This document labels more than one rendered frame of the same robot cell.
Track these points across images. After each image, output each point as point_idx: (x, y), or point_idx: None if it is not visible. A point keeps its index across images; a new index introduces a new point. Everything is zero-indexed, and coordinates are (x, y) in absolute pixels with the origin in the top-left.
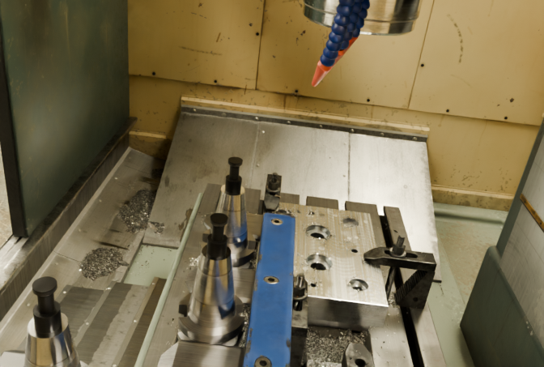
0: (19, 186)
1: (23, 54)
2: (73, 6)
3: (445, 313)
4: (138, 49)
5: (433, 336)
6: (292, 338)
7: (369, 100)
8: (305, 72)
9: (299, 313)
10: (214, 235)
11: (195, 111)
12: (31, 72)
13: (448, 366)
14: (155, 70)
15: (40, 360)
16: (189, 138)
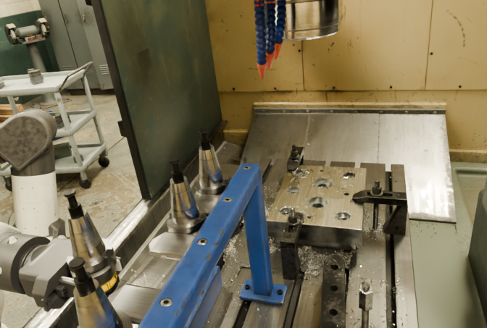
0: (142, 167)
1: (135, 87)
2: (167, 52)
3: (456, 247)
4: (222, 74)
5: (408, 254)
6: (285, 250)
7: (391, 86)
8: (338, 72)
9: (291, 234)
10: (173, 169)
11: (264, 111)
12: (141, 97)
13: (452, 286)
14: (234, 87)
15: (73, 231)
16: (259, 129)
